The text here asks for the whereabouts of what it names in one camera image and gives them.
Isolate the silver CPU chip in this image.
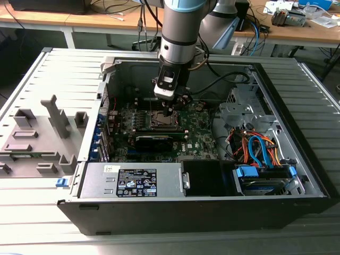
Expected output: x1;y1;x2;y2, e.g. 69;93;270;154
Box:
156;113;174;126

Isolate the copper CPU cooler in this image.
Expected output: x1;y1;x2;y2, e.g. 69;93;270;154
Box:
270;7;290;27

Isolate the black graphics card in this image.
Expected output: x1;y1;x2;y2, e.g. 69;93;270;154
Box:
134;134;175;154

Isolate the green motherboard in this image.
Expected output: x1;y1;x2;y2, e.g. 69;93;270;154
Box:
106;98;222;163

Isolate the metal disk bay cage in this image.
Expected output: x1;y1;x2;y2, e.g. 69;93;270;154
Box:
219;74;278;133

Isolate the black upright box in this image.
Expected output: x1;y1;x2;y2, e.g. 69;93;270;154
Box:
235;1;251;32

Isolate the grey power supply unit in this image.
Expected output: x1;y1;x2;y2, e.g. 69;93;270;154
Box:
79;162;186;199

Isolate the black PC case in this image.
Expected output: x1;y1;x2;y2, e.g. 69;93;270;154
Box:
56;54;339;237

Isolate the hard disk in blue carrier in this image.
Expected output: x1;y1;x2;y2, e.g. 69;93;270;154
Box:
232;164;297;196

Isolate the wooden desk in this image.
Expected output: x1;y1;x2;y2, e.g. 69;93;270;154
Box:
0;0;164;50
233;0;340;58

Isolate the grey metal drive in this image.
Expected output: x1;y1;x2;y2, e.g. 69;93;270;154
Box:
288;10;306;27

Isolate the grey parts rack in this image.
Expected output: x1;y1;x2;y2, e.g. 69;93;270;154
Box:
0;94;90;179

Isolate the green RAM stick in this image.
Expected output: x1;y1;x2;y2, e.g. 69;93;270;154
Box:
12;152;35;160

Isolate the blue box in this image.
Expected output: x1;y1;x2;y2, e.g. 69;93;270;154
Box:
299;0;333;10

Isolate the black desktop box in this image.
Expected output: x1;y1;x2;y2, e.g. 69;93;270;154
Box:
7;0;92;15

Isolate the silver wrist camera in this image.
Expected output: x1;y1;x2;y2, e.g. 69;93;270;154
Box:
153;66;178;101
191;47;207;70

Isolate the orange red wire bundle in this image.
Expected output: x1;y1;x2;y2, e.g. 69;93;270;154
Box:
229;126;283;167

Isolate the blue flat wire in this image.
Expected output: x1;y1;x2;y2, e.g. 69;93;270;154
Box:
249;135;275;169

